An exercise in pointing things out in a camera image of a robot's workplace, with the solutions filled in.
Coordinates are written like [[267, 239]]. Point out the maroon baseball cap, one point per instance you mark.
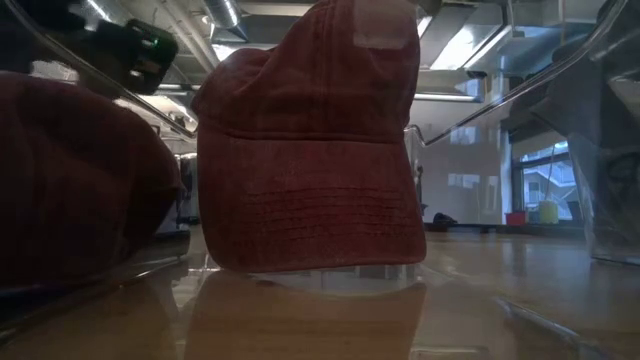
[[80, 190], [310, 160]]

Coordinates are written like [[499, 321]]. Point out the black stand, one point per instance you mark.
[[420, 190]]

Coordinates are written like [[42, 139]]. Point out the silver ceiling ventilation duct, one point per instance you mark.
[[225, 15]]

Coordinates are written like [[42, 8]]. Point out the yellow-green container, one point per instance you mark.
[[548, 212]]

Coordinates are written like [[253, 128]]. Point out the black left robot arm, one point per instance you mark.
[[135, 55]]

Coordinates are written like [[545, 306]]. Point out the window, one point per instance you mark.
[[547, 175]]

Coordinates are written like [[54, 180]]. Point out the red container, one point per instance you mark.
[[515, 218]]

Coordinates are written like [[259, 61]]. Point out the clear plastic bin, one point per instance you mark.
[[475, 310], [582, 200]]

